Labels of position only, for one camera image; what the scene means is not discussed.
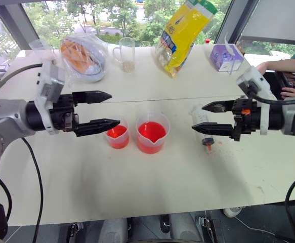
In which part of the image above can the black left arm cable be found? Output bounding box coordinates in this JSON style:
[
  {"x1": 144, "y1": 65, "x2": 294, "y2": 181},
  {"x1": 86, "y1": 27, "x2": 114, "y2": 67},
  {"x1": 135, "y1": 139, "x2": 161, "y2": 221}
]
[{"x1": 0, "y1": 137, "x2": 44, "y2": 243}]

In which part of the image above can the yellow snack bag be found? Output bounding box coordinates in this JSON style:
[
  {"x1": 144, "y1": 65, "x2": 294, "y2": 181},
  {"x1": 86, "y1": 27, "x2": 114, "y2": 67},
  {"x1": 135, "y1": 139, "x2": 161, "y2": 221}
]
[{"x1": 154, "y1": 0, "x2": 218, "y2": 79}]

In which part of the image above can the large beaker with red liquid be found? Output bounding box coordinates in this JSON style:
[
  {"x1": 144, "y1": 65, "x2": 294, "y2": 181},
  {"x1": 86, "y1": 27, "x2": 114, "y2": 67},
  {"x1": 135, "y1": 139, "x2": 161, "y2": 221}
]
[{"x1": 135, "y1": 112, "x2": 171, "y2": 154}]

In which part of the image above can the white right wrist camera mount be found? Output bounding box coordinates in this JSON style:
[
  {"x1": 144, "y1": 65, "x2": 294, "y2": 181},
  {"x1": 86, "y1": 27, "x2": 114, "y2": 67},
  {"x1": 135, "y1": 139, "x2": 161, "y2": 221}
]
[{"x1": 236, "y1": 66, "x2": 277, "y2": 136}]

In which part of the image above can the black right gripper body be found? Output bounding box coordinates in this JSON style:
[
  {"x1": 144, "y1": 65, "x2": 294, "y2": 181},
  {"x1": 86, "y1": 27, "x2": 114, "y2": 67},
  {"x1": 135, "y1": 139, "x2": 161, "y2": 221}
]
[{"x1": 229, "y1": 96, "x2": 261, "y2": 142}]

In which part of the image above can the grey robot leg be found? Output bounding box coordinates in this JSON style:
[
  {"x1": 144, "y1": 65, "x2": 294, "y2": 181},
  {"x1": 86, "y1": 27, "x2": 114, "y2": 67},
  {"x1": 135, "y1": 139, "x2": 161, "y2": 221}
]
[
  {"x1": 96, "y1": 218, "x2": 128, "y2": 243},
  {"x1": 168, "y1": 212, "x2": 203, "y2": 241}
]

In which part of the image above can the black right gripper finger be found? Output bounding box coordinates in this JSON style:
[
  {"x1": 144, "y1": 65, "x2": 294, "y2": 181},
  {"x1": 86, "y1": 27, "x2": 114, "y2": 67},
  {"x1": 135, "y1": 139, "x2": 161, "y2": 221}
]
[
  {"x1": 201, "y1": 100, "x2": 236, "y2": 113},
  {"x1": 191, "y1": 123, "x2": 236, "y2": 139}
]

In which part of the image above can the small plastic cup red liquid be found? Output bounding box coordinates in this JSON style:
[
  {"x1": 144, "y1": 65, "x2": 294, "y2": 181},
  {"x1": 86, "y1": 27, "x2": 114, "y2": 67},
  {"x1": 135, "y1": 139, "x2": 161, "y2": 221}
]
[{"x1": 103, "y1": 115, "x2": 130, "y2": 149}]

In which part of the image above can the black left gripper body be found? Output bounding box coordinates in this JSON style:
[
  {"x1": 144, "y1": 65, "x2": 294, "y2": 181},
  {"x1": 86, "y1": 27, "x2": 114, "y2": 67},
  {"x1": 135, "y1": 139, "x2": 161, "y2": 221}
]
[{"x1": 49, "y1": 94, "x2": 80, "y2": 133}]

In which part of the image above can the clear glass mug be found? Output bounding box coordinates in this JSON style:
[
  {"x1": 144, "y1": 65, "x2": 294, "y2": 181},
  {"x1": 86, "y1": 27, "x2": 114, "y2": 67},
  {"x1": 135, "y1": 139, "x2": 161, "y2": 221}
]
[{"x1": 112, "y1": 37, "x2": 136, "y2": 73}]

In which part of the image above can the purple white carton box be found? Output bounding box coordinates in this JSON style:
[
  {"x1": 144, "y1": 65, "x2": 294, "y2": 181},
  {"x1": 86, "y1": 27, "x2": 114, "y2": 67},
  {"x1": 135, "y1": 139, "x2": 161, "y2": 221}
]
[{"x1": 209, "y1": 32, "x2": 245, "y2": 75}]

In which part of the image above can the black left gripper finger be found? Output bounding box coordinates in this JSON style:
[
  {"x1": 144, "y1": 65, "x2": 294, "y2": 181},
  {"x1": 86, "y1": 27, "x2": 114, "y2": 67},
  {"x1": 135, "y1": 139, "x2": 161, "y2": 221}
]
[
  {"x1": 72, "y1": 90, "x2": 113, "y2": 105},
  {"x1": 73, "y1": 118, "x2": 121, "y2": 138}
]

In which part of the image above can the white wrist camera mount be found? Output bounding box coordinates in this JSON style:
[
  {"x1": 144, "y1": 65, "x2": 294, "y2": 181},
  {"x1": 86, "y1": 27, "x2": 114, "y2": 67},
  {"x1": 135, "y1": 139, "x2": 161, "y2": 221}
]
[
  {"x1": 236, "y1": 66, "x2": 277, "y2": 136},
  {"x1": 34, "y1": 60, "x2": 66, "y2": 135}
]

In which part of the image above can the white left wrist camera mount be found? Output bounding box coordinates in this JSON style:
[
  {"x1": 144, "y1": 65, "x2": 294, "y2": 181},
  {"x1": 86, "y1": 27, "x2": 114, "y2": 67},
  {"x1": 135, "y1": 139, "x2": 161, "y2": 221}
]
[{"x1": 34, "y1": 60, "x2": 66, "y2": 135}]

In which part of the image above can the person hand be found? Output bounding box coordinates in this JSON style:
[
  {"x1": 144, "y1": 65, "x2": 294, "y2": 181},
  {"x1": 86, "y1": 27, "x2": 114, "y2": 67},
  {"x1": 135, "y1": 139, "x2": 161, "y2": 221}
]
[{"x1": 280, "y1": 86, "x2": 295, "y2": 99}]

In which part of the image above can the clear plastic syringe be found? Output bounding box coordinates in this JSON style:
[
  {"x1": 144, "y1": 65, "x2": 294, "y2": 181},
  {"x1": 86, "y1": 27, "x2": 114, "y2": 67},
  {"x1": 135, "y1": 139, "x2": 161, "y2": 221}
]
[{"x1": 191, "y1": 105, "x2": 215, "y2": 152}]

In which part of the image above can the plastic bag with orange items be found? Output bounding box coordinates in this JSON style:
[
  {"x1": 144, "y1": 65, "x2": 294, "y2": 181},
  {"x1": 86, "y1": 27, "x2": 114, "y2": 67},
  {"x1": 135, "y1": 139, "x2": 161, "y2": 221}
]
[{"x1": 59, "y1": 34, "x2": 109, "y2": 84}]

